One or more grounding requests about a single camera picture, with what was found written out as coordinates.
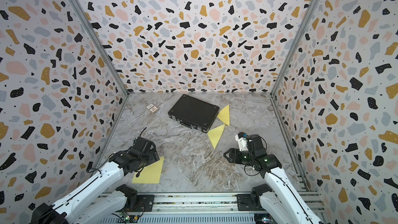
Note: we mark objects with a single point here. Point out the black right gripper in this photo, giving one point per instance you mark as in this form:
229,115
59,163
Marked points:
234,153

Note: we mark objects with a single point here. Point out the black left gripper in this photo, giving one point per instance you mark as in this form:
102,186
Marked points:
154,155

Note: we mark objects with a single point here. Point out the yellow square paper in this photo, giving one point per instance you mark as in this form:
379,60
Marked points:
150,174
215,134
224,115

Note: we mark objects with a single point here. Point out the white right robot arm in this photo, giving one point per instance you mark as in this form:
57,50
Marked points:
277,195

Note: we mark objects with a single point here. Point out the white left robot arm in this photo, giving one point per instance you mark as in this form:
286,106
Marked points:
80,207

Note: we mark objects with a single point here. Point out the playing card box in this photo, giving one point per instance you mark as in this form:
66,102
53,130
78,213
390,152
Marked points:
152,108

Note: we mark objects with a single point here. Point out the black hard carrying case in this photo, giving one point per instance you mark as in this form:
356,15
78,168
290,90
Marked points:
194,113

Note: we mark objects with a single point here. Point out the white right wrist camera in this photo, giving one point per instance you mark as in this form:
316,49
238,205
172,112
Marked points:
241,138

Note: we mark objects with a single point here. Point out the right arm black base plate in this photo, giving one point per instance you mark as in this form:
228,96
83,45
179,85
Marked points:
248,202

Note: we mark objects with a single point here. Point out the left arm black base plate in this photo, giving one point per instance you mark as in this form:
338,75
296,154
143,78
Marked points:
138,203

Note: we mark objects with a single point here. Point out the aluminium mounting rail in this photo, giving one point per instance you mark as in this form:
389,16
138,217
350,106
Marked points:
204,207

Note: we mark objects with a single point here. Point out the aluminium corner post left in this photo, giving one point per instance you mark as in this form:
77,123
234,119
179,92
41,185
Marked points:
97,44

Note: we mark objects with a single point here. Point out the aluminium corner post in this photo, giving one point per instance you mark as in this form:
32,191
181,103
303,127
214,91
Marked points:
97,44
295,44

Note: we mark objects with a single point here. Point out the aluminium corner post right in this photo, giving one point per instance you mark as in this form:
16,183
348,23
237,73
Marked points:
295,44

